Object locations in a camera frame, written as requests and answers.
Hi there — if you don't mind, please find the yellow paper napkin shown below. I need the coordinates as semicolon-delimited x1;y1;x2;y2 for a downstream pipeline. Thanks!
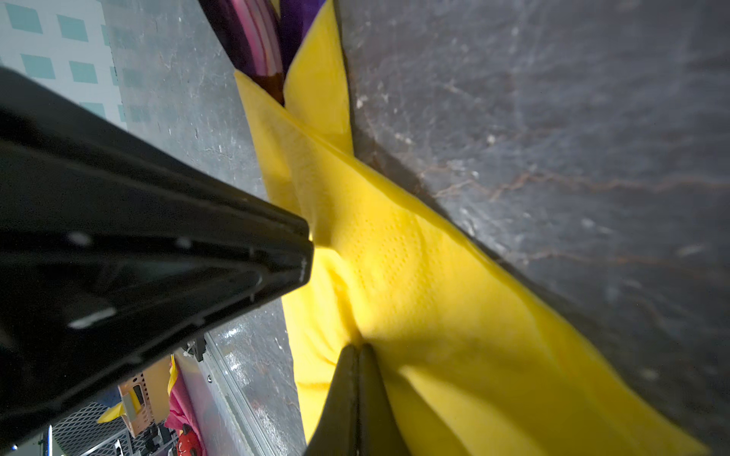
236;1;708;455

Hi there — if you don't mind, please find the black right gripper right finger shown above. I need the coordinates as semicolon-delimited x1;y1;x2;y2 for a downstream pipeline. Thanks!
357;345;411;455

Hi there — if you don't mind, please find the purple metal spoon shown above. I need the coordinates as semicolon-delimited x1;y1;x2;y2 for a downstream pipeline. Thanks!
199;0;284;104

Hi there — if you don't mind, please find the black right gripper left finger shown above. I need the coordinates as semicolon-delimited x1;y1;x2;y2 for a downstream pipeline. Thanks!
304;345;359;455

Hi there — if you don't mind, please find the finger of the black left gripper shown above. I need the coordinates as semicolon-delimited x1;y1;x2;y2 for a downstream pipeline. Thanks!
1;68;314;450

